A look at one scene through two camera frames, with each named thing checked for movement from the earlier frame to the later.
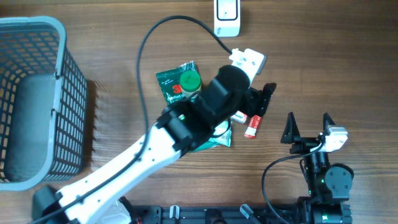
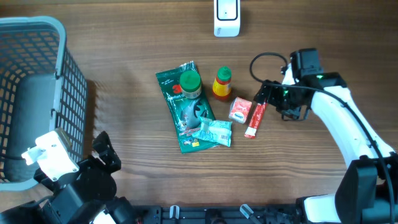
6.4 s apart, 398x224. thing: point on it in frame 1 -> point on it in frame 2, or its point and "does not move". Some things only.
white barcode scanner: [227, 18] does not move
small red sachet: [254, 124] does not move
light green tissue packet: [225, 139] does not move
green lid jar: [190, 83] does not move
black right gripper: [291, 135] -> [272, 97]
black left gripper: [259, 100] -> [104, 146]
